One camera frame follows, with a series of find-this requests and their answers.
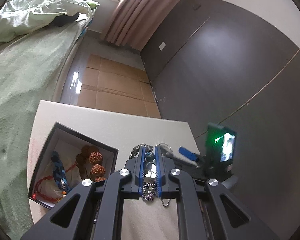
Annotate black garment on bed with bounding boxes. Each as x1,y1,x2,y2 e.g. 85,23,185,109
50,12,79,27

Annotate flattened cardboard on floor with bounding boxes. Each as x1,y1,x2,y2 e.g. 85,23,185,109
77,54,161,118

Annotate brown rudraksha bead bracelet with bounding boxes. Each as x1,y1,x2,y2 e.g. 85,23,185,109
75,144,107,183

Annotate bed with green sheet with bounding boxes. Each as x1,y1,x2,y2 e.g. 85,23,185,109
0,15,90,239

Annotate silver butterfly pendant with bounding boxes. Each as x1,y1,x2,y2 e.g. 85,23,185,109
145,163,157,179

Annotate silver ball chain necklace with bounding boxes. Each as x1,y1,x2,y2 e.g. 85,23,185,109
141,173,171,209

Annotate black jewelry box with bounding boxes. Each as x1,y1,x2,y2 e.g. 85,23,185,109
28,122,119,209

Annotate green packet on bed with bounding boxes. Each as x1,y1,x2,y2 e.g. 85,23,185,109
86,1,100,10

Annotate light green crumpled duvet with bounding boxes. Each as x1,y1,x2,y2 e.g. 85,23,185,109
0,0,96,43

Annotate dark bead bracelet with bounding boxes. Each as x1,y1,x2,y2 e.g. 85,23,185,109
129,143,175,165

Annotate white wall socket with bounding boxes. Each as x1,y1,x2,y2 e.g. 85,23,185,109
159,42,166,51

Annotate red cord bracelet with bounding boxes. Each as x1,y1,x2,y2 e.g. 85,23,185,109
32,163,77,203

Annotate right pink curtain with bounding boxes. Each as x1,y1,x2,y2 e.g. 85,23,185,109
101,0,180,51

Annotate blue braided bracelet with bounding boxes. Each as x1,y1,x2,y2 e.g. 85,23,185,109
51,151,73,194

